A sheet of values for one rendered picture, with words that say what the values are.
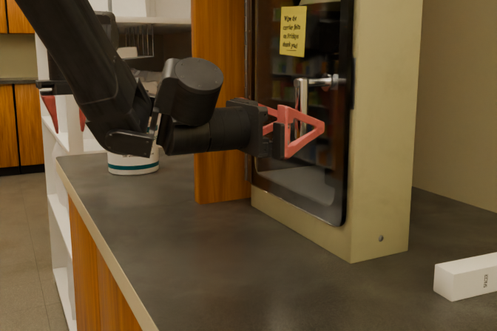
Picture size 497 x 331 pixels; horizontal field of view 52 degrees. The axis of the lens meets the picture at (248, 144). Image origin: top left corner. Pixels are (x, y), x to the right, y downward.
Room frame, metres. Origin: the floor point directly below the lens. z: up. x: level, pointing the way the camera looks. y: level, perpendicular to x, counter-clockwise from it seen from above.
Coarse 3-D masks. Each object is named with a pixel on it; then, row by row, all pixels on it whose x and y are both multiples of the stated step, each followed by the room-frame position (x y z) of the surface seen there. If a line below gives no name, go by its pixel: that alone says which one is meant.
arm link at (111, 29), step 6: (96, 12) 0.95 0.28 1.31; (102, 12) 0.95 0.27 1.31; (108, 12) 0.95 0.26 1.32; (102, 18) 0.93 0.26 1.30; (108, 18) 0.93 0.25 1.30; (114, 18) 0.95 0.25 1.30; (102, 24) 0.93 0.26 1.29; (108, 24) 0.93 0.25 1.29; (114, 24) 0.95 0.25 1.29; (108, 30) 0.92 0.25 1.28; (114, 30) 0.95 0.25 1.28; (108, 36) 0.92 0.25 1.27; (114, 36) 0.95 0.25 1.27; (114, 42) 0.94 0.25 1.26
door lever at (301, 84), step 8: (296, 80) 0.70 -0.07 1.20; (304, 80) 0.70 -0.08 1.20; (312, 80) 0.71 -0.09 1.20; (320, 80) 0.72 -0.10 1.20; (328, 80) 0.72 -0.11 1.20; (296, 88) 0.71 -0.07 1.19; (304, 88) 0.70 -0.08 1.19; (328, 88) 0.72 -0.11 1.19; (296, 96) 0.71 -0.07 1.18; (304, 96) 0.70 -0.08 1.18; (296, 104) 0.71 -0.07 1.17; (304, 104) 0.70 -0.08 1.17; (304, 112) 0.70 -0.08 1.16; (296, 120) 0.71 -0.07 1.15; (296, 128) 0.71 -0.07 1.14; (304, 128) 0.70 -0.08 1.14; (296, 136) 0.71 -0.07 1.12
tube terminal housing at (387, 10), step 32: (384, 0) 0.71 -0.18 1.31; (416, 0) 0.73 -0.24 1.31; (384, 32) 0.71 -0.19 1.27; (416, 32) 0.73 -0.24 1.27; (384, 64) 0.71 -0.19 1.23; (416, 64) 0.73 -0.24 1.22; (384, 96) 0.71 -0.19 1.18; (416, 96) 0.74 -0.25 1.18; (352, 128) 0.69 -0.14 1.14; (384, 128) 0.71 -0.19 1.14; (352, 160) 0.69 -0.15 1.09; (384, 160) 0.71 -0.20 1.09; (256, 192) 0.95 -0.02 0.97; (352, 192) 0.69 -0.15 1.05; (384, 192) 0.71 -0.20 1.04; (288, 224) 0.84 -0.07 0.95; (320, 224) 0.76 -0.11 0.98; (352, 224) 0.69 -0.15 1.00; (384, 224) 0.71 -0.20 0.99; (352, 256) 0.69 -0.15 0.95
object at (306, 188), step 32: (256, 0) 0.93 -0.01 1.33; (288, 0) 0.83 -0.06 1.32; (320, 0) 0.75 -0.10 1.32; (352, 0) 0.69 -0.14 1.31; (256, 32) 0.93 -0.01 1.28; (320, 32) 0.75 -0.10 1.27; (352, 32) 0.69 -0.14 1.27; (256, 64) 0.93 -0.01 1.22; (288, 64) 0.83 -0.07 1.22; (320, 64) 0.74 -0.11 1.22; (256, 96) 0.93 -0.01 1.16; (288, 96) 0.82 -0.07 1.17; (320, 96) 0.74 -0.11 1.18; (256, 160) 0.93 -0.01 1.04; (288, 160) 0.82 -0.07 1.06; (320, 160) 0.74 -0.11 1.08; (288, 192) 0.82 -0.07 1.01; (320, 192) 0.74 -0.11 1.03
